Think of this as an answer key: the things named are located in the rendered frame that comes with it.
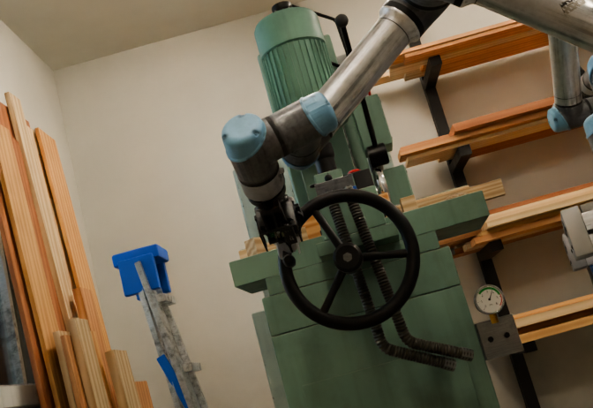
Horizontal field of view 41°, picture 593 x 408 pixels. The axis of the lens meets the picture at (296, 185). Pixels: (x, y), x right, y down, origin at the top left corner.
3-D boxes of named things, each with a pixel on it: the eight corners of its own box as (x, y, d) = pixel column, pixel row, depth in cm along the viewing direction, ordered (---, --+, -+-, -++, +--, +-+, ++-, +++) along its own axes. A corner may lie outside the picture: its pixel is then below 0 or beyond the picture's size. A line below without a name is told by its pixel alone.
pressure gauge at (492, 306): (482, 326, 166) (470, 289, 168) (480, 327, 169) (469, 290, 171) (511, 318, 165) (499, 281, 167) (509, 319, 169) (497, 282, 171)
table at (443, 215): (224, 283, 171) (217, 257, 173) (250, 294, 201) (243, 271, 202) (497, 207, 167) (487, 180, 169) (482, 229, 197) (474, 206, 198)
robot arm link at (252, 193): (235, 162, 141) (279, 149, 140) (242, 179, 144) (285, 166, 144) (239, 192, 136) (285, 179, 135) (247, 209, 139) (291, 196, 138)
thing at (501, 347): (487, 360, 167) (476, 323, 169) (481, 359, 179) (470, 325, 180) (526, 350, 166) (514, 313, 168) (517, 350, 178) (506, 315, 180)
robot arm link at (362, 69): (412, -27, 163) (263, 150, 153) (421, -57, 152) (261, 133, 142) (457, 4, 161) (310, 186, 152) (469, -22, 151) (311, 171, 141)
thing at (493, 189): (271, 260, 196) (266, 245, 197) (272, 261, 198) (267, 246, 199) (506, 193, 193) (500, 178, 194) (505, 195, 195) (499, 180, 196)
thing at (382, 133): (364, 150, 218) (349, 101, 221) (365, 158, 227) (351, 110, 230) (394, 142, 217) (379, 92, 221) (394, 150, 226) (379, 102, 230)
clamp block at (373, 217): (322, 242, 171) (311, 202, 173) (327, 250, 184) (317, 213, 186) (388, 222, 170) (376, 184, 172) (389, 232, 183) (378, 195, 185)
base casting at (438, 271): (268, 337, 177) (258, 298, 179) (300, 341, 233) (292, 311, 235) (463, 283, 174) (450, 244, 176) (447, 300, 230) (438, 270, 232)
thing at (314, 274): (269, 296, 179) (265, 278, 180) (282, 301, 200) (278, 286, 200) (440, 247, 177) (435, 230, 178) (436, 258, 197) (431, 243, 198)
